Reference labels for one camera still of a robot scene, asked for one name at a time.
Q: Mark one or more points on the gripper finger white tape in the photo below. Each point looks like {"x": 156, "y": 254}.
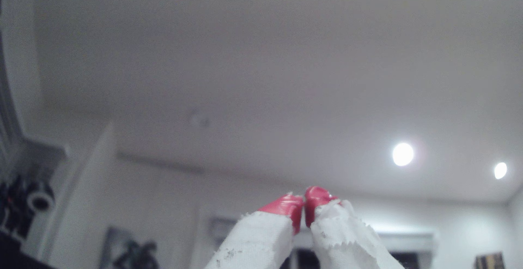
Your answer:
{"x": 343, "y": 240}
{"x": 261, "y": 236}

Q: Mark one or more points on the large round ceiling light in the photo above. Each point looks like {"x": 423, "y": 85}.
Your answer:
{"x": 403, "y": 154}

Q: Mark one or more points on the brown box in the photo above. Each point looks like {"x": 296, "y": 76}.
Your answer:
{"x": 489, "y": 261}

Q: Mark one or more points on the small round ceiling light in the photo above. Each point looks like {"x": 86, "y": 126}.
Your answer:
{"x": 500, "y": 170}

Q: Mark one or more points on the dark framed wall picture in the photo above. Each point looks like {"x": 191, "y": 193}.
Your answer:
{"x": 128, "y": 252}

